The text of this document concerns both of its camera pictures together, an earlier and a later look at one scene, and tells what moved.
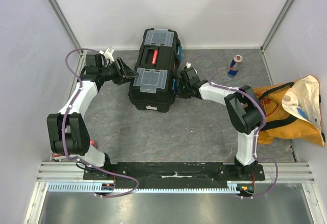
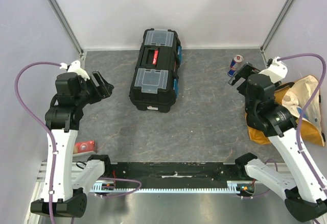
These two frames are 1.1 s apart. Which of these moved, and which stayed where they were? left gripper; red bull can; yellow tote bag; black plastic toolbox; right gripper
Moved: right gripper; left gripper
Stayed: black plastic toolbox; yellow tote bag; red bull can
